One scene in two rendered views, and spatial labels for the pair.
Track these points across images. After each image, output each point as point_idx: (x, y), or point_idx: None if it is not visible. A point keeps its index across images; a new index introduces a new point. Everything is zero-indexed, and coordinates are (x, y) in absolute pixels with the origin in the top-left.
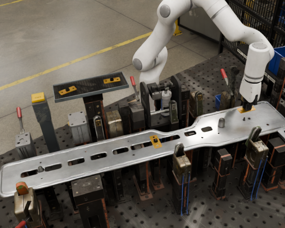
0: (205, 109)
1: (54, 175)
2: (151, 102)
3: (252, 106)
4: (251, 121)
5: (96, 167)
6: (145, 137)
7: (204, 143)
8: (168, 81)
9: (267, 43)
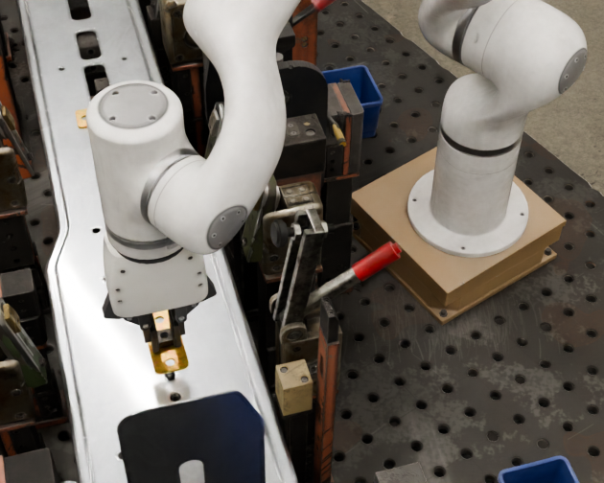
0: (524, 448)
1: None
2: (435, 187)
3: (181, 365)
4: (154, 401)
5: (35, 3)
6: None
7: (66, 233)
8: None
9: (201, 171)
